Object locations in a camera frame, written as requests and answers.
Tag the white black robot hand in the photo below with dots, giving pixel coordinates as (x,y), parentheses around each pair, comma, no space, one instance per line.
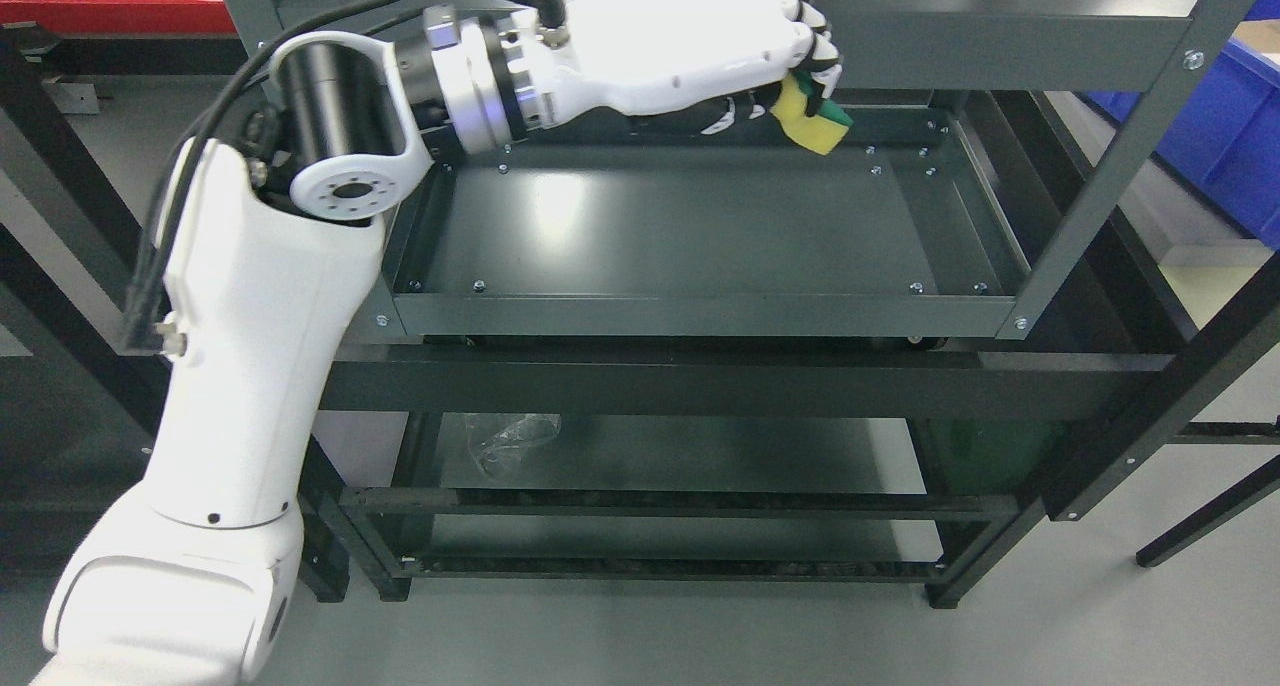
(652,57)

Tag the green yellow sponge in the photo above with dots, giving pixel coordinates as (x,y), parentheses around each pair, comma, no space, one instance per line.
(814,123)

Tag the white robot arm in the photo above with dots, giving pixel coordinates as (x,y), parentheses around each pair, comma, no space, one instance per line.
(187,576)

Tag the dark grey shelf cart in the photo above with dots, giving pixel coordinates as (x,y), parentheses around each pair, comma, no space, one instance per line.
(960,266)

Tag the clear plastic bag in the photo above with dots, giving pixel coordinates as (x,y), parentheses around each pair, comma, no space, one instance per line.
(498,443)

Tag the blue plastic bin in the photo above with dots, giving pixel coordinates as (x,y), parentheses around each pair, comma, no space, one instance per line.
(1215,126)

